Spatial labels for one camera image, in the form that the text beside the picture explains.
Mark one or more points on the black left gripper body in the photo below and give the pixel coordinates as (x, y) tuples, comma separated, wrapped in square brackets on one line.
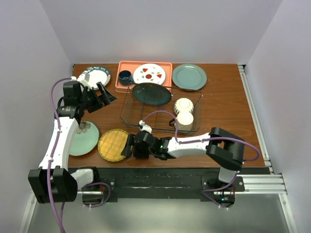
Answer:
[(90, 100)]

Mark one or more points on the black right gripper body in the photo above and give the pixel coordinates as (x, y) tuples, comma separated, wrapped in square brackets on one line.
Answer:
[(140, 152)]

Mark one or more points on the yellow woven round coaster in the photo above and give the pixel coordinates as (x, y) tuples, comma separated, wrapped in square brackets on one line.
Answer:
[(111, 144)]

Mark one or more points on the mint green flower plate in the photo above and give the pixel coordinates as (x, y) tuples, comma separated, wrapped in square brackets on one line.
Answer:
[(85, 139)]

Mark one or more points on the black wire dish rack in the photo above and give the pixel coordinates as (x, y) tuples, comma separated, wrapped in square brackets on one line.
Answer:
[(135, 108)]

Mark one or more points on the dark teal speckled plate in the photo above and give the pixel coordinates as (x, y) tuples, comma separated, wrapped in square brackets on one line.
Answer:
[(151, 94)]

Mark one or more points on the cream white mug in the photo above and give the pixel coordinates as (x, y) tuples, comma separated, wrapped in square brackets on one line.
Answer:
[(185, 121)]

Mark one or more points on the white bowl blue striped outside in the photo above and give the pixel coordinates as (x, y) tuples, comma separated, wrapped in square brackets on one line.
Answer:
[(183, 104)]

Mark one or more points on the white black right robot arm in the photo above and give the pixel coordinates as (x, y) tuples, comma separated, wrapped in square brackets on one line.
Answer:
[(223, 147)]

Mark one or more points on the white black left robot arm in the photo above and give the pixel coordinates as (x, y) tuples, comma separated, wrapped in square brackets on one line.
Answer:
[(51, 181)]

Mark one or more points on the white plate dark patterned rim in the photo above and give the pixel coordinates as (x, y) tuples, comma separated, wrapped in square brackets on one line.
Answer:
[(94, 74)]

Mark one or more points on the dark blue mug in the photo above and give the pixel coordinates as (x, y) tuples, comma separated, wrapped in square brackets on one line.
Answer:
[(125, 78)]

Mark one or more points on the salmon pink plastic tray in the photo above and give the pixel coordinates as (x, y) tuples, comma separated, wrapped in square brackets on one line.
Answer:
[(132, 65)]

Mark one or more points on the white watermelon pattern plate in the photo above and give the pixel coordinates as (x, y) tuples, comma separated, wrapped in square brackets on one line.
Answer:
[(149, 73)]

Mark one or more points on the grey green round plate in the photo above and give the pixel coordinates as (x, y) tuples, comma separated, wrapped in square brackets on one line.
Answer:
[(189, 76)]

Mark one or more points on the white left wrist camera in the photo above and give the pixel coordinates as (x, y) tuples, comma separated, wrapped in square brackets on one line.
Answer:
[(82, 79)]

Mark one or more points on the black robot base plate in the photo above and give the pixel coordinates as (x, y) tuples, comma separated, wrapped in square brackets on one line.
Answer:
[(158, 183)]

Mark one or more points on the aluminium frame rail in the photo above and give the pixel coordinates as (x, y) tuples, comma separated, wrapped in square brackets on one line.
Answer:
[(256, 206)]

